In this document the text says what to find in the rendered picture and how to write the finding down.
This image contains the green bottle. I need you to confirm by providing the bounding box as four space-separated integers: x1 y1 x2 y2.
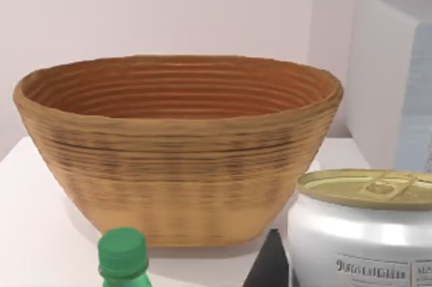
97 227 151 287

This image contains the white box cabinet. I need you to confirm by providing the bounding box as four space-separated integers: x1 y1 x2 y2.
343 0 432 174

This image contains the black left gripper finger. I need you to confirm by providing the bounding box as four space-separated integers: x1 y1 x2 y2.
242 228 293 287

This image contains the woven wooden basket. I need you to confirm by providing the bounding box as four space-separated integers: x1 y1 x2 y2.
12 53 344 248

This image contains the silver can with gold lid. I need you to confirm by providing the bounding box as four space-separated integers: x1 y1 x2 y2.
286 168 432 287

